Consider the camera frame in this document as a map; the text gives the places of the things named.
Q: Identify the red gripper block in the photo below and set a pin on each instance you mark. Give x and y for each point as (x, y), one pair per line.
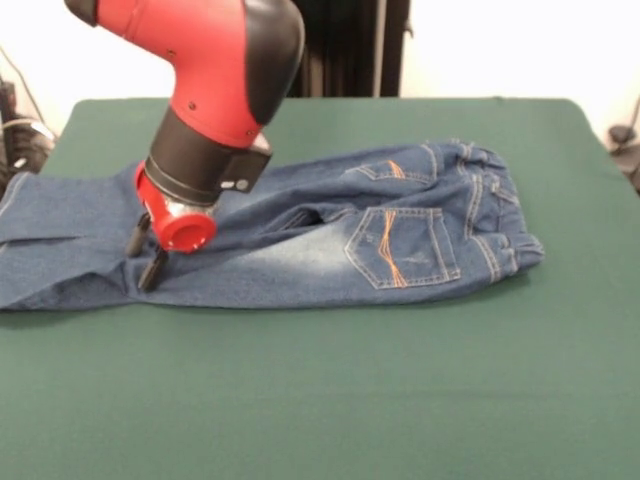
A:
(175, 227)

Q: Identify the blue denim jeans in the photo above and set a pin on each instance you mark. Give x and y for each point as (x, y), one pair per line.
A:
(300, 250)

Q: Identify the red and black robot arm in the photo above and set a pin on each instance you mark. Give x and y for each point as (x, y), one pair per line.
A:
(215, 75)

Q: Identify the dark green table cloth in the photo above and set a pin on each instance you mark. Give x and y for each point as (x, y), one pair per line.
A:
(300, 390)

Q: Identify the black stand leg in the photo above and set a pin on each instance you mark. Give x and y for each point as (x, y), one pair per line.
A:
(620, 134)

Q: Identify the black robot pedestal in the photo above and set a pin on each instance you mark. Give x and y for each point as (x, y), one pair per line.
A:
(350, 50)

